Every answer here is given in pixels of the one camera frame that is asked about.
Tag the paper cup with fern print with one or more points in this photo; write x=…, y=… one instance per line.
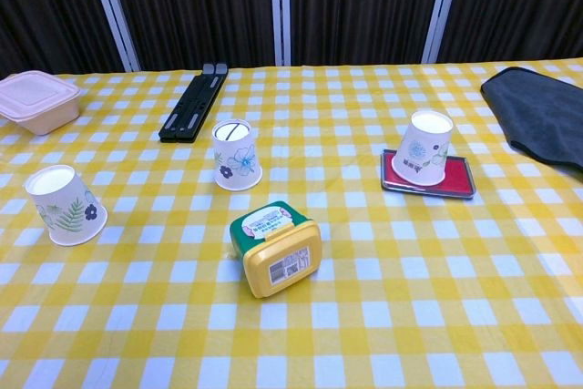
x=64, y=211

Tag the paper cup with blue flower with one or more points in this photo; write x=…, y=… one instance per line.
x=237, y=156

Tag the paper cup with green text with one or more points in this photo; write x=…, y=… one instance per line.
x=423, y=152

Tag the red ink pad tray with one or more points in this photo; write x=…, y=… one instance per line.
x=457, y=179

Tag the green tub with yellow lid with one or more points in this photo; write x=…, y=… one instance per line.
x=278, y=252

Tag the black folding stand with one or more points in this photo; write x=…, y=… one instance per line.
x=191, y=106

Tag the yellow white checked tablecloth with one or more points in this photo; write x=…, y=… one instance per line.
x=364, y=307

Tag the dark brown curtain panel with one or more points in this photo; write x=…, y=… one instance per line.
x=45, y=11
x=519, y=2
x=196, y=6
x=360, y=6

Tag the dark grey cloth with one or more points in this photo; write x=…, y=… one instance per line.
x=542, y=111

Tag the beige lidded food container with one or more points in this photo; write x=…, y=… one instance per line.
x=36, y=104

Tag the white screen frame post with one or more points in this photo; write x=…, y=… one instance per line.
x=280, y=6
x=441, y=6
x=114, y=11

